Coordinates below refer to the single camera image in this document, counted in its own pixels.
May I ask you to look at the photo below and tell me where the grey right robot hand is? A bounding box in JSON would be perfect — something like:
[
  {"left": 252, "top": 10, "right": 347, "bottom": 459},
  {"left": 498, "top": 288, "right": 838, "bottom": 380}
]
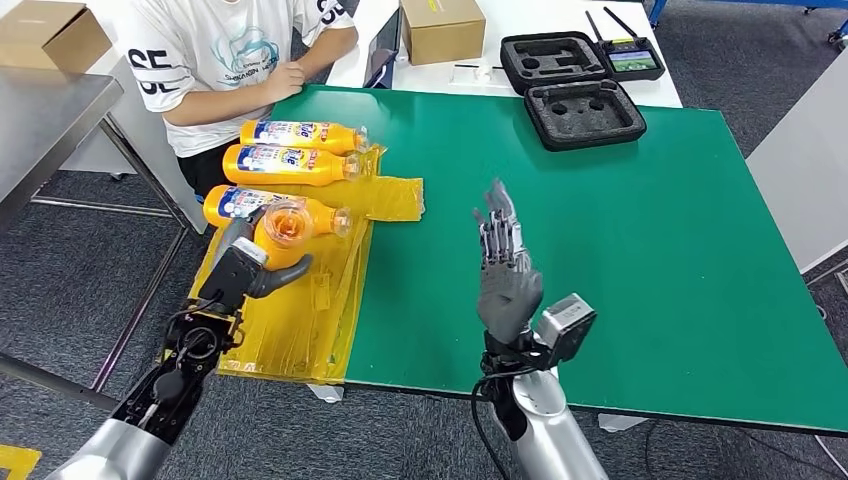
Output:
[{"left": 471, "top": 177, "right": 545, "bottom": 347}]

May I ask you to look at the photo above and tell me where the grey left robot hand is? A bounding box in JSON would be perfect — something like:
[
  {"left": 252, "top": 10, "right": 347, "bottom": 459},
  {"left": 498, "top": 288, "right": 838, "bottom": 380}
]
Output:
[{"left": 211, "top": 205, "right": 315, "bottom": 301}]

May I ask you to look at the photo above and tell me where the person's right hand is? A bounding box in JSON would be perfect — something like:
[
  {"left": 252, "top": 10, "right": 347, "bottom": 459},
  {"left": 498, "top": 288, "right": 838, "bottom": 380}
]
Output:
[{"left": 263, "top": 60, "right": 307, "bottom": 105}]

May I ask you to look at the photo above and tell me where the orange detergent bottle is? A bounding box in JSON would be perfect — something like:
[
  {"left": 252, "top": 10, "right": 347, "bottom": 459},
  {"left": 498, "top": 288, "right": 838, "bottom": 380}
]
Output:
[
  {"left": 202, "top": 185, "right": 354, "bottom": 240},
  {"left": 253, "top": 198, "right": 317, "bottom": 272},
  {"left": 222, "top": 143, "right": 364, "bottom": 187},
  {"left": 239, "top": 119, "right": 372, "bottom": 156}
]

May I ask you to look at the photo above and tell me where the yellow plastic sheet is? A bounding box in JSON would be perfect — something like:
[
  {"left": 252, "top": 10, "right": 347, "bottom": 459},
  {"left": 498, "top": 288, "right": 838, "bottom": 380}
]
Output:
[{"left": 188, "top": 144, "right": 426, "bottom": 386}]

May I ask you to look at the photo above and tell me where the person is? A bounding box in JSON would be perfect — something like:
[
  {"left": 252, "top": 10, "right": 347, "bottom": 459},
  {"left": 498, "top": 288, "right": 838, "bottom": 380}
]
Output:
[{"left": 124, "top": 0, "right": 360, "bottom": 200}]

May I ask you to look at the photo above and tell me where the dark tablet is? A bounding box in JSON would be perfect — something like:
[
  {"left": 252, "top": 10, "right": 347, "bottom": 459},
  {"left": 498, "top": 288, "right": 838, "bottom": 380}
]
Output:
[{"left": 362, "top": 7, "right": 403, "bottom": 90}]

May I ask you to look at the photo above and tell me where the cardboard box with yellow label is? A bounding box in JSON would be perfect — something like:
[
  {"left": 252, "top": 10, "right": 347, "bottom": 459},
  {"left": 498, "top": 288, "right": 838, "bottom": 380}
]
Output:
[{"left": 400, "top": 0, "right": 488, "bottom": 67}]

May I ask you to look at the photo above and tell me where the black foam-lined case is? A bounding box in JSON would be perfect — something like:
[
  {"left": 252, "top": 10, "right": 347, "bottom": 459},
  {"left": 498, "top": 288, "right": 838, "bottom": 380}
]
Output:
[{"left": 499, "top": 31, "right": 649, "bottom": 153}]

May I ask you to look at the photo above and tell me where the clear plastic stand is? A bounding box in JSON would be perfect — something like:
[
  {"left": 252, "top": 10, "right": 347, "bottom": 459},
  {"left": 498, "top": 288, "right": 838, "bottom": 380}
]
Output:
[{"left": 450, "top": 60, "right": 507, "bottom": 89}]

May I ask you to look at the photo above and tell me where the plain cardboard box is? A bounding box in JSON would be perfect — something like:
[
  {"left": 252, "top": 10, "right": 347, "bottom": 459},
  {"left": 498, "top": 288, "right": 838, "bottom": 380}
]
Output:
[{"left": 0, "top": 0, "right": 114, "bottom": 73}]

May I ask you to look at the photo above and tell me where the steel table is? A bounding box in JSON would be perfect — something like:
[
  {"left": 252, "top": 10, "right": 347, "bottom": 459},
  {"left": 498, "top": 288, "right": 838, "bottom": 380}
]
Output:
[{"left": 0, "top": 64, "right": 193, "bottom": 412}]

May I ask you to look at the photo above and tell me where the black remote controller with screen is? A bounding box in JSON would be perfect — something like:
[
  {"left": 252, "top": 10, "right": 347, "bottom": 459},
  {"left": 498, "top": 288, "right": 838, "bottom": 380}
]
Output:
[{"left": 584, "top": 6, "right": 666, "bottom": 83}]

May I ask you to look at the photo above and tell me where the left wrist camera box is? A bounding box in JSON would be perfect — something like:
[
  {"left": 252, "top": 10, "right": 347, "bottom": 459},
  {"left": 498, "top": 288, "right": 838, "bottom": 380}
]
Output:
[{"left": 197, "top": 237, "right": 270, "bottom": 317}]

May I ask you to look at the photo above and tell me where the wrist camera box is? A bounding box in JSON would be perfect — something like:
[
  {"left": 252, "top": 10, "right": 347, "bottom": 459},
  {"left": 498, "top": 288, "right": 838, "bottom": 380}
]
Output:
[
  {"left": 533, "top": 293, "right": 598, "bottom": 370},
  {"left": 197, "top": 237, "right": 270, "bottom": 317}
]

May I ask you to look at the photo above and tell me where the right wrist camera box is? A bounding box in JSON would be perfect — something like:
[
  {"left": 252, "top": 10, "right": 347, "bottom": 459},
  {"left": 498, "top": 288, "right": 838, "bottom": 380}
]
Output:
[{"left": 533, "top": 293, "right": 598, "bottom": 370}]

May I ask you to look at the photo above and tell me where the grey floor cable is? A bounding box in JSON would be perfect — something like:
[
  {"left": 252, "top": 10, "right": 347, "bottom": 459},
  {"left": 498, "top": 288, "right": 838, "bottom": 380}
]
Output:
[{"left": 813, "top": 435, "right": 848, "bottom": 477}]

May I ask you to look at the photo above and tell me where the blue metal frame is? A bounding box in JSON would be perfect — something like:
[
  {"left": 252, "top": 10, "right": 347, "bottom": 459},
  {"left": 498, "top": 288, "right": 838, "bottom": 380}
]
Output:
[{"left": 647, "top": 0, "right": 848, "bottom": 49}]

